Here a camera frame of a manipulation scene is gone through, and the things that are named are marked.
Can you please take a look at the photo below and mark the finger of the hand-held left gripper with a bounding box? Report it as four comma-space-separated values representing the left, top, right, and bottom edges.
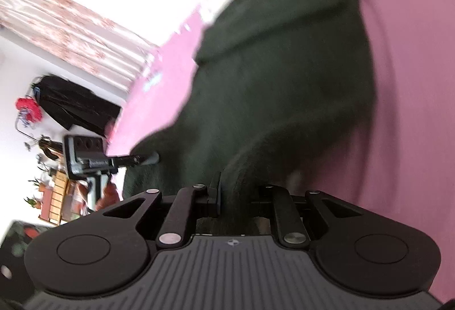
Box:
107, 151, 160, 168

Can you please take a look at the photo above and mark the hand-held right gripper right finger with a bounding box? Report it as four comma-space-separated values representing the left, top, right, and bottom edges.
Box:
251, 184, 364, 247

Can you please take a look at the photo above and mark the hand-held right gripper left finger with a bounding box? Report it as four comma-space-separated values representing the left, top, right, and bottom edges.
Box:
103, 171, 225, 247

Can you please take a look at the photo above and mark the dark green knit sweater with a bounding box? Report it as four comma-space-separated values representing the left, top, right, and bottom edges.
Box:
121, 0, 378, 236

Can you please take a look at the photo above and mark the person's left hand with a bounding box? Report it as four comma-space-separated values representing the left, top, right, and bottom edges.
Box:
95, 182, 122, 211

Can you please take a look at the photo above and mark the wooden slatted rack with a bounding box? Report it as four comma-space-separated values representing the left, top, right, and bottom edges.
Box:
38, 168, 77, 226

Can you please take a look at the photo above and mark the black hanging coat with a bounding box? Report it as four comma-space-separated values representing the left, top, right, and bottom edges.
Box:
36, 74, 122, 137

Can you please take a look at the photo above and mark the red hanging bag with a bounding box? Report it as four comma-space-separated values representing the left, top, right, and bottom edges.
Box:
15, 96, 43, 123

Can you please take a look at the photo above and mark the dark patterned cloth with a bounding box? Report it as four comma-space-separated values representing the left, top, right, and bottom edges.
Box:
0, 220, 48, 303

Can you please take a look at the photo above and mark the beige patterned curtain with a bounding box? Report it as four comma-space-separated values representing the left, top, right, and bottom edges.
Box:
0, 0, 159, 92

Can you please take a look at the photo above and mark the pink floral bed sheet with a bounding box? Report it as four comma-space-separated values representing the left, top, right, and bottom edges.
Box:
105, 0, 455, 296

